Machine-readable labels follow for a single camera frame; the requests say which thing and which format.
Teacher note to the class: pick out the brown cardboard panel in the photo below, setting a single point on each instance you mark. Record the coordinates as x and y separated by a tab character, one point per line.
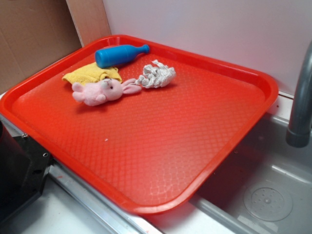
33	35

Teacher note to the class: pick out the grey plastic sink basin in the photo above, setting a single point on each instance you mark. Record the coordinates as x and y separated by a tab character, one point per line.
264	186

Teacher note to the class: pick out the crumpled white paper towel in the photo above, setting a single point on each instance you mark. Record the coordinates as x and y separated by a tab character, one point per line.
156	75

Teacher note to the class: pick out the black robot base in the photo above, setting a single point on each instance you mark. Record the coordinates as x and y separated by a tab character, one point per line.
24	165

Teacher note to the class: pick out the yellow cloth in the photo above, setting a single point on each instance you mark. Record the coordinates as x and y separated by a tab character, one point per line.
91	73

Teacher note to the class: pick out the blue plastic bottle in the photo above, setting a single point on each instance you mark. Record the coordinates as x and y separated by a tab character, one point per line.
119	55

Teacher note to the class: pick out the red plastic tray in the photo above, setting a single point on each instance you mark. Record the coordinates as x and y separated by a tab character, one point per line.
151	151

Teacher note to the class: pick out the pink plush bunny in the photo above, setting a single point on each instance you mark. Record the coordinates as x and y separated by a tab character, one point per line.
108	89

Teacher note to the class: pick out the grey faucet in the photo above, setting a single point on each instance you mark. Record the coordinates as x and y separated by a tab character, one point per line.
300	124

